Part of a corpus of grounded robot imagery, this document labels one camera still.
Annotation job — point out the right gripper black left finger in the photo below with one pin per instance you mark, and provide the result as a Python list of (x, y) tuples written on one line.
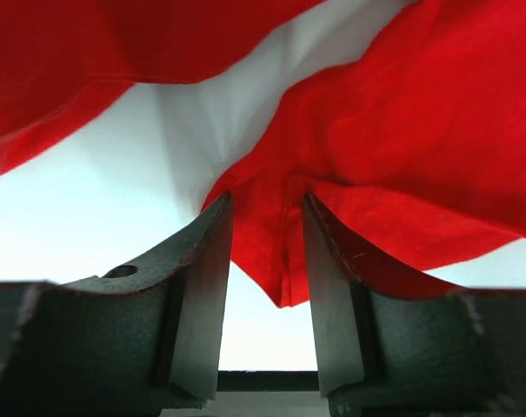
[(143, 338)]

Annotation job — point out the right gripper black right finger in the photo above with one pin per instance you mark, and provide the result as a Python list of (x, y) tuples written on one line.
[(393, 341)]

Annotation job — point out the red t-shirt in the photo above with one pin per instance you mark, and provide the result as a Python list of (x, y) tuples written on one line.
[(119, 120)]

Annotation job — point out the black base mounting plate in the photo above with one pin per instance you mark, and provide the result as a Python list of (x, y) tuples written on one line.
[(267, 381)]

